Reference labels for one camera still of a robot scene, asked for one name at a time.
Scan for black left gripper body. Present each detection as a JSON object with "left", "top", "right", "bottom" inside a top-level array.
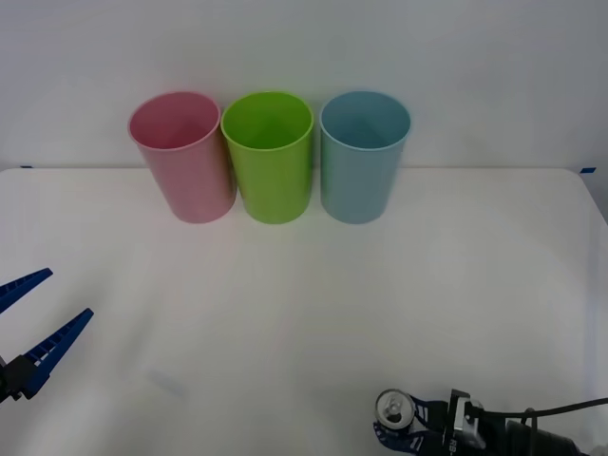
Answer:
[{"left": 0, "top": 354, "right": 11, "bottom": 406}]

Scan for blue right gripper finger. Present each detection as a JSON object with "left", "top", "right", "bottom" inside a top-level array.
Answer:
[
  {"left": 410, "top": 394, "right": 450, "bottom": 422},
  {"left": 372, "top": 426, "right": 431, "bottom": 456}
]

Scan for pale blue plastic bin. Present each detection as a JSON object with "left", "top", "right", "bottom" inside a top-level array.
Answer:
[{"left": 318, "top": 89, "right": 412, "bottom": 225}]

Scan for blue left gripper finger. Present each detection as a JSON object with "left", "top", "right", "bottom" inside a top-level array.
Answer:
[
  {"left": 0, "top": 267, "right": 54, "bottom": 315},
  {"left": 4, "top": 308, "right": 95, "bottom": 401}
]

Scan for yellow-green plastic bin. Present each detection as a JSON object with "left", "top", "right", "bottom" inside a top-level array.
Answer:
[{"left": 219, "top": 90, "right": 315, "bottom": 225}]

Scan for silver drink can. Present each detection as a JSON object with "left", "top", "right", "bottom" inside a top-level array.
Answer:
[{"left": 371, "top": 389, "right": 420, "bottom": 434}]

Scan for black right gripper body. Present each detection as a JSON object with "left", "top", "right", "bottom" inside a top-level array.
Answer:
[{"left": 425, "top": 416, "right": 488, "bottom": 456}]

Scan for pink plastic bin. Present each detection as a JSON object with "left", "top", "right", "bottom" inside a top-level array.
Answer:
[{"left": 127, "top": 90, "right": 238, "bottom": 225}]

